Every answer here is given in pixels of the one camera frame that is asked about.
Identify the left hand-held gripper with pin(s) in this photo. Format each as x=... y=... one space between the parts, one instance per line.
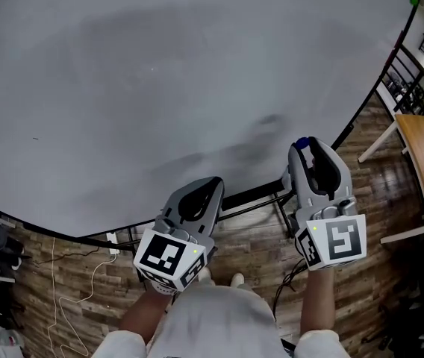
x=167 y=254

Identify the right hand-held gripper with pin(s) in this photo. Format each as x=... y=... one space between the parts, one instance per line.
x=333 y=239

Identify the blue round magnet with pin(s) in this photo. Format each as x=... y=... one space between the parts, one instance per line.
x=302 y=142

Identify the large white whiteboard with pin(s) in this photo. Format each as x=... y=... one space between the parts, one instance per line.
x=122 y=88

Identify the person's right forearm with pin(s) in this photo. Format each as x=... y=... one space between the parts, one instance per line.
x=318 y=298

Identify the person's left forearm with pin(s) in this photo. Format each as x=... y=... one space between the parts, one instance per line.
x=146 y=313

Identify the green round magnet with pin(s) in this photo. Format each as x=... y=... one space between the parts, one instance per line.
x=414 y=0

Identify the person's left white shoe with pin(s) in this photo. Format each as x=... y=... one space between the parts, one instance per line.
x=205 y=275

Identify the person's white shoe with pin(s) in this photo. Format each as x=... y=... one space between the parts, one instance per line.
x=205 y=275
x=237 y=279

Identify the person's right white shoe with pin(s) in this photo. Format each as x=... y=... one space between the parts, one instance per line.
x=237 y=279

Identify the white power strip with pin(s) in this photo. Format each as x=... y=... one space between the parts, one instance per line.
x=112 y=241

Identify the person's white clothing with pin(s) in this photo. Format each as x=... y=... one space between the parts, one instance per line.
x=215 y=323

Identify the black metal shelf rack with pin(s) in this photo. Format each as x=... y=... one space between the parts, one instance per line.
x=413 y=88

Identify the black office chair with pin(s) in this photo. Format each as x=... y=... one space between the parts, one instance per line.
x=421 y=311

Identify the black whiteboard stand frame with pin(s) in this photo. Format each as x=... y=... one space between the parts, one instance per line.
x=249 y=200

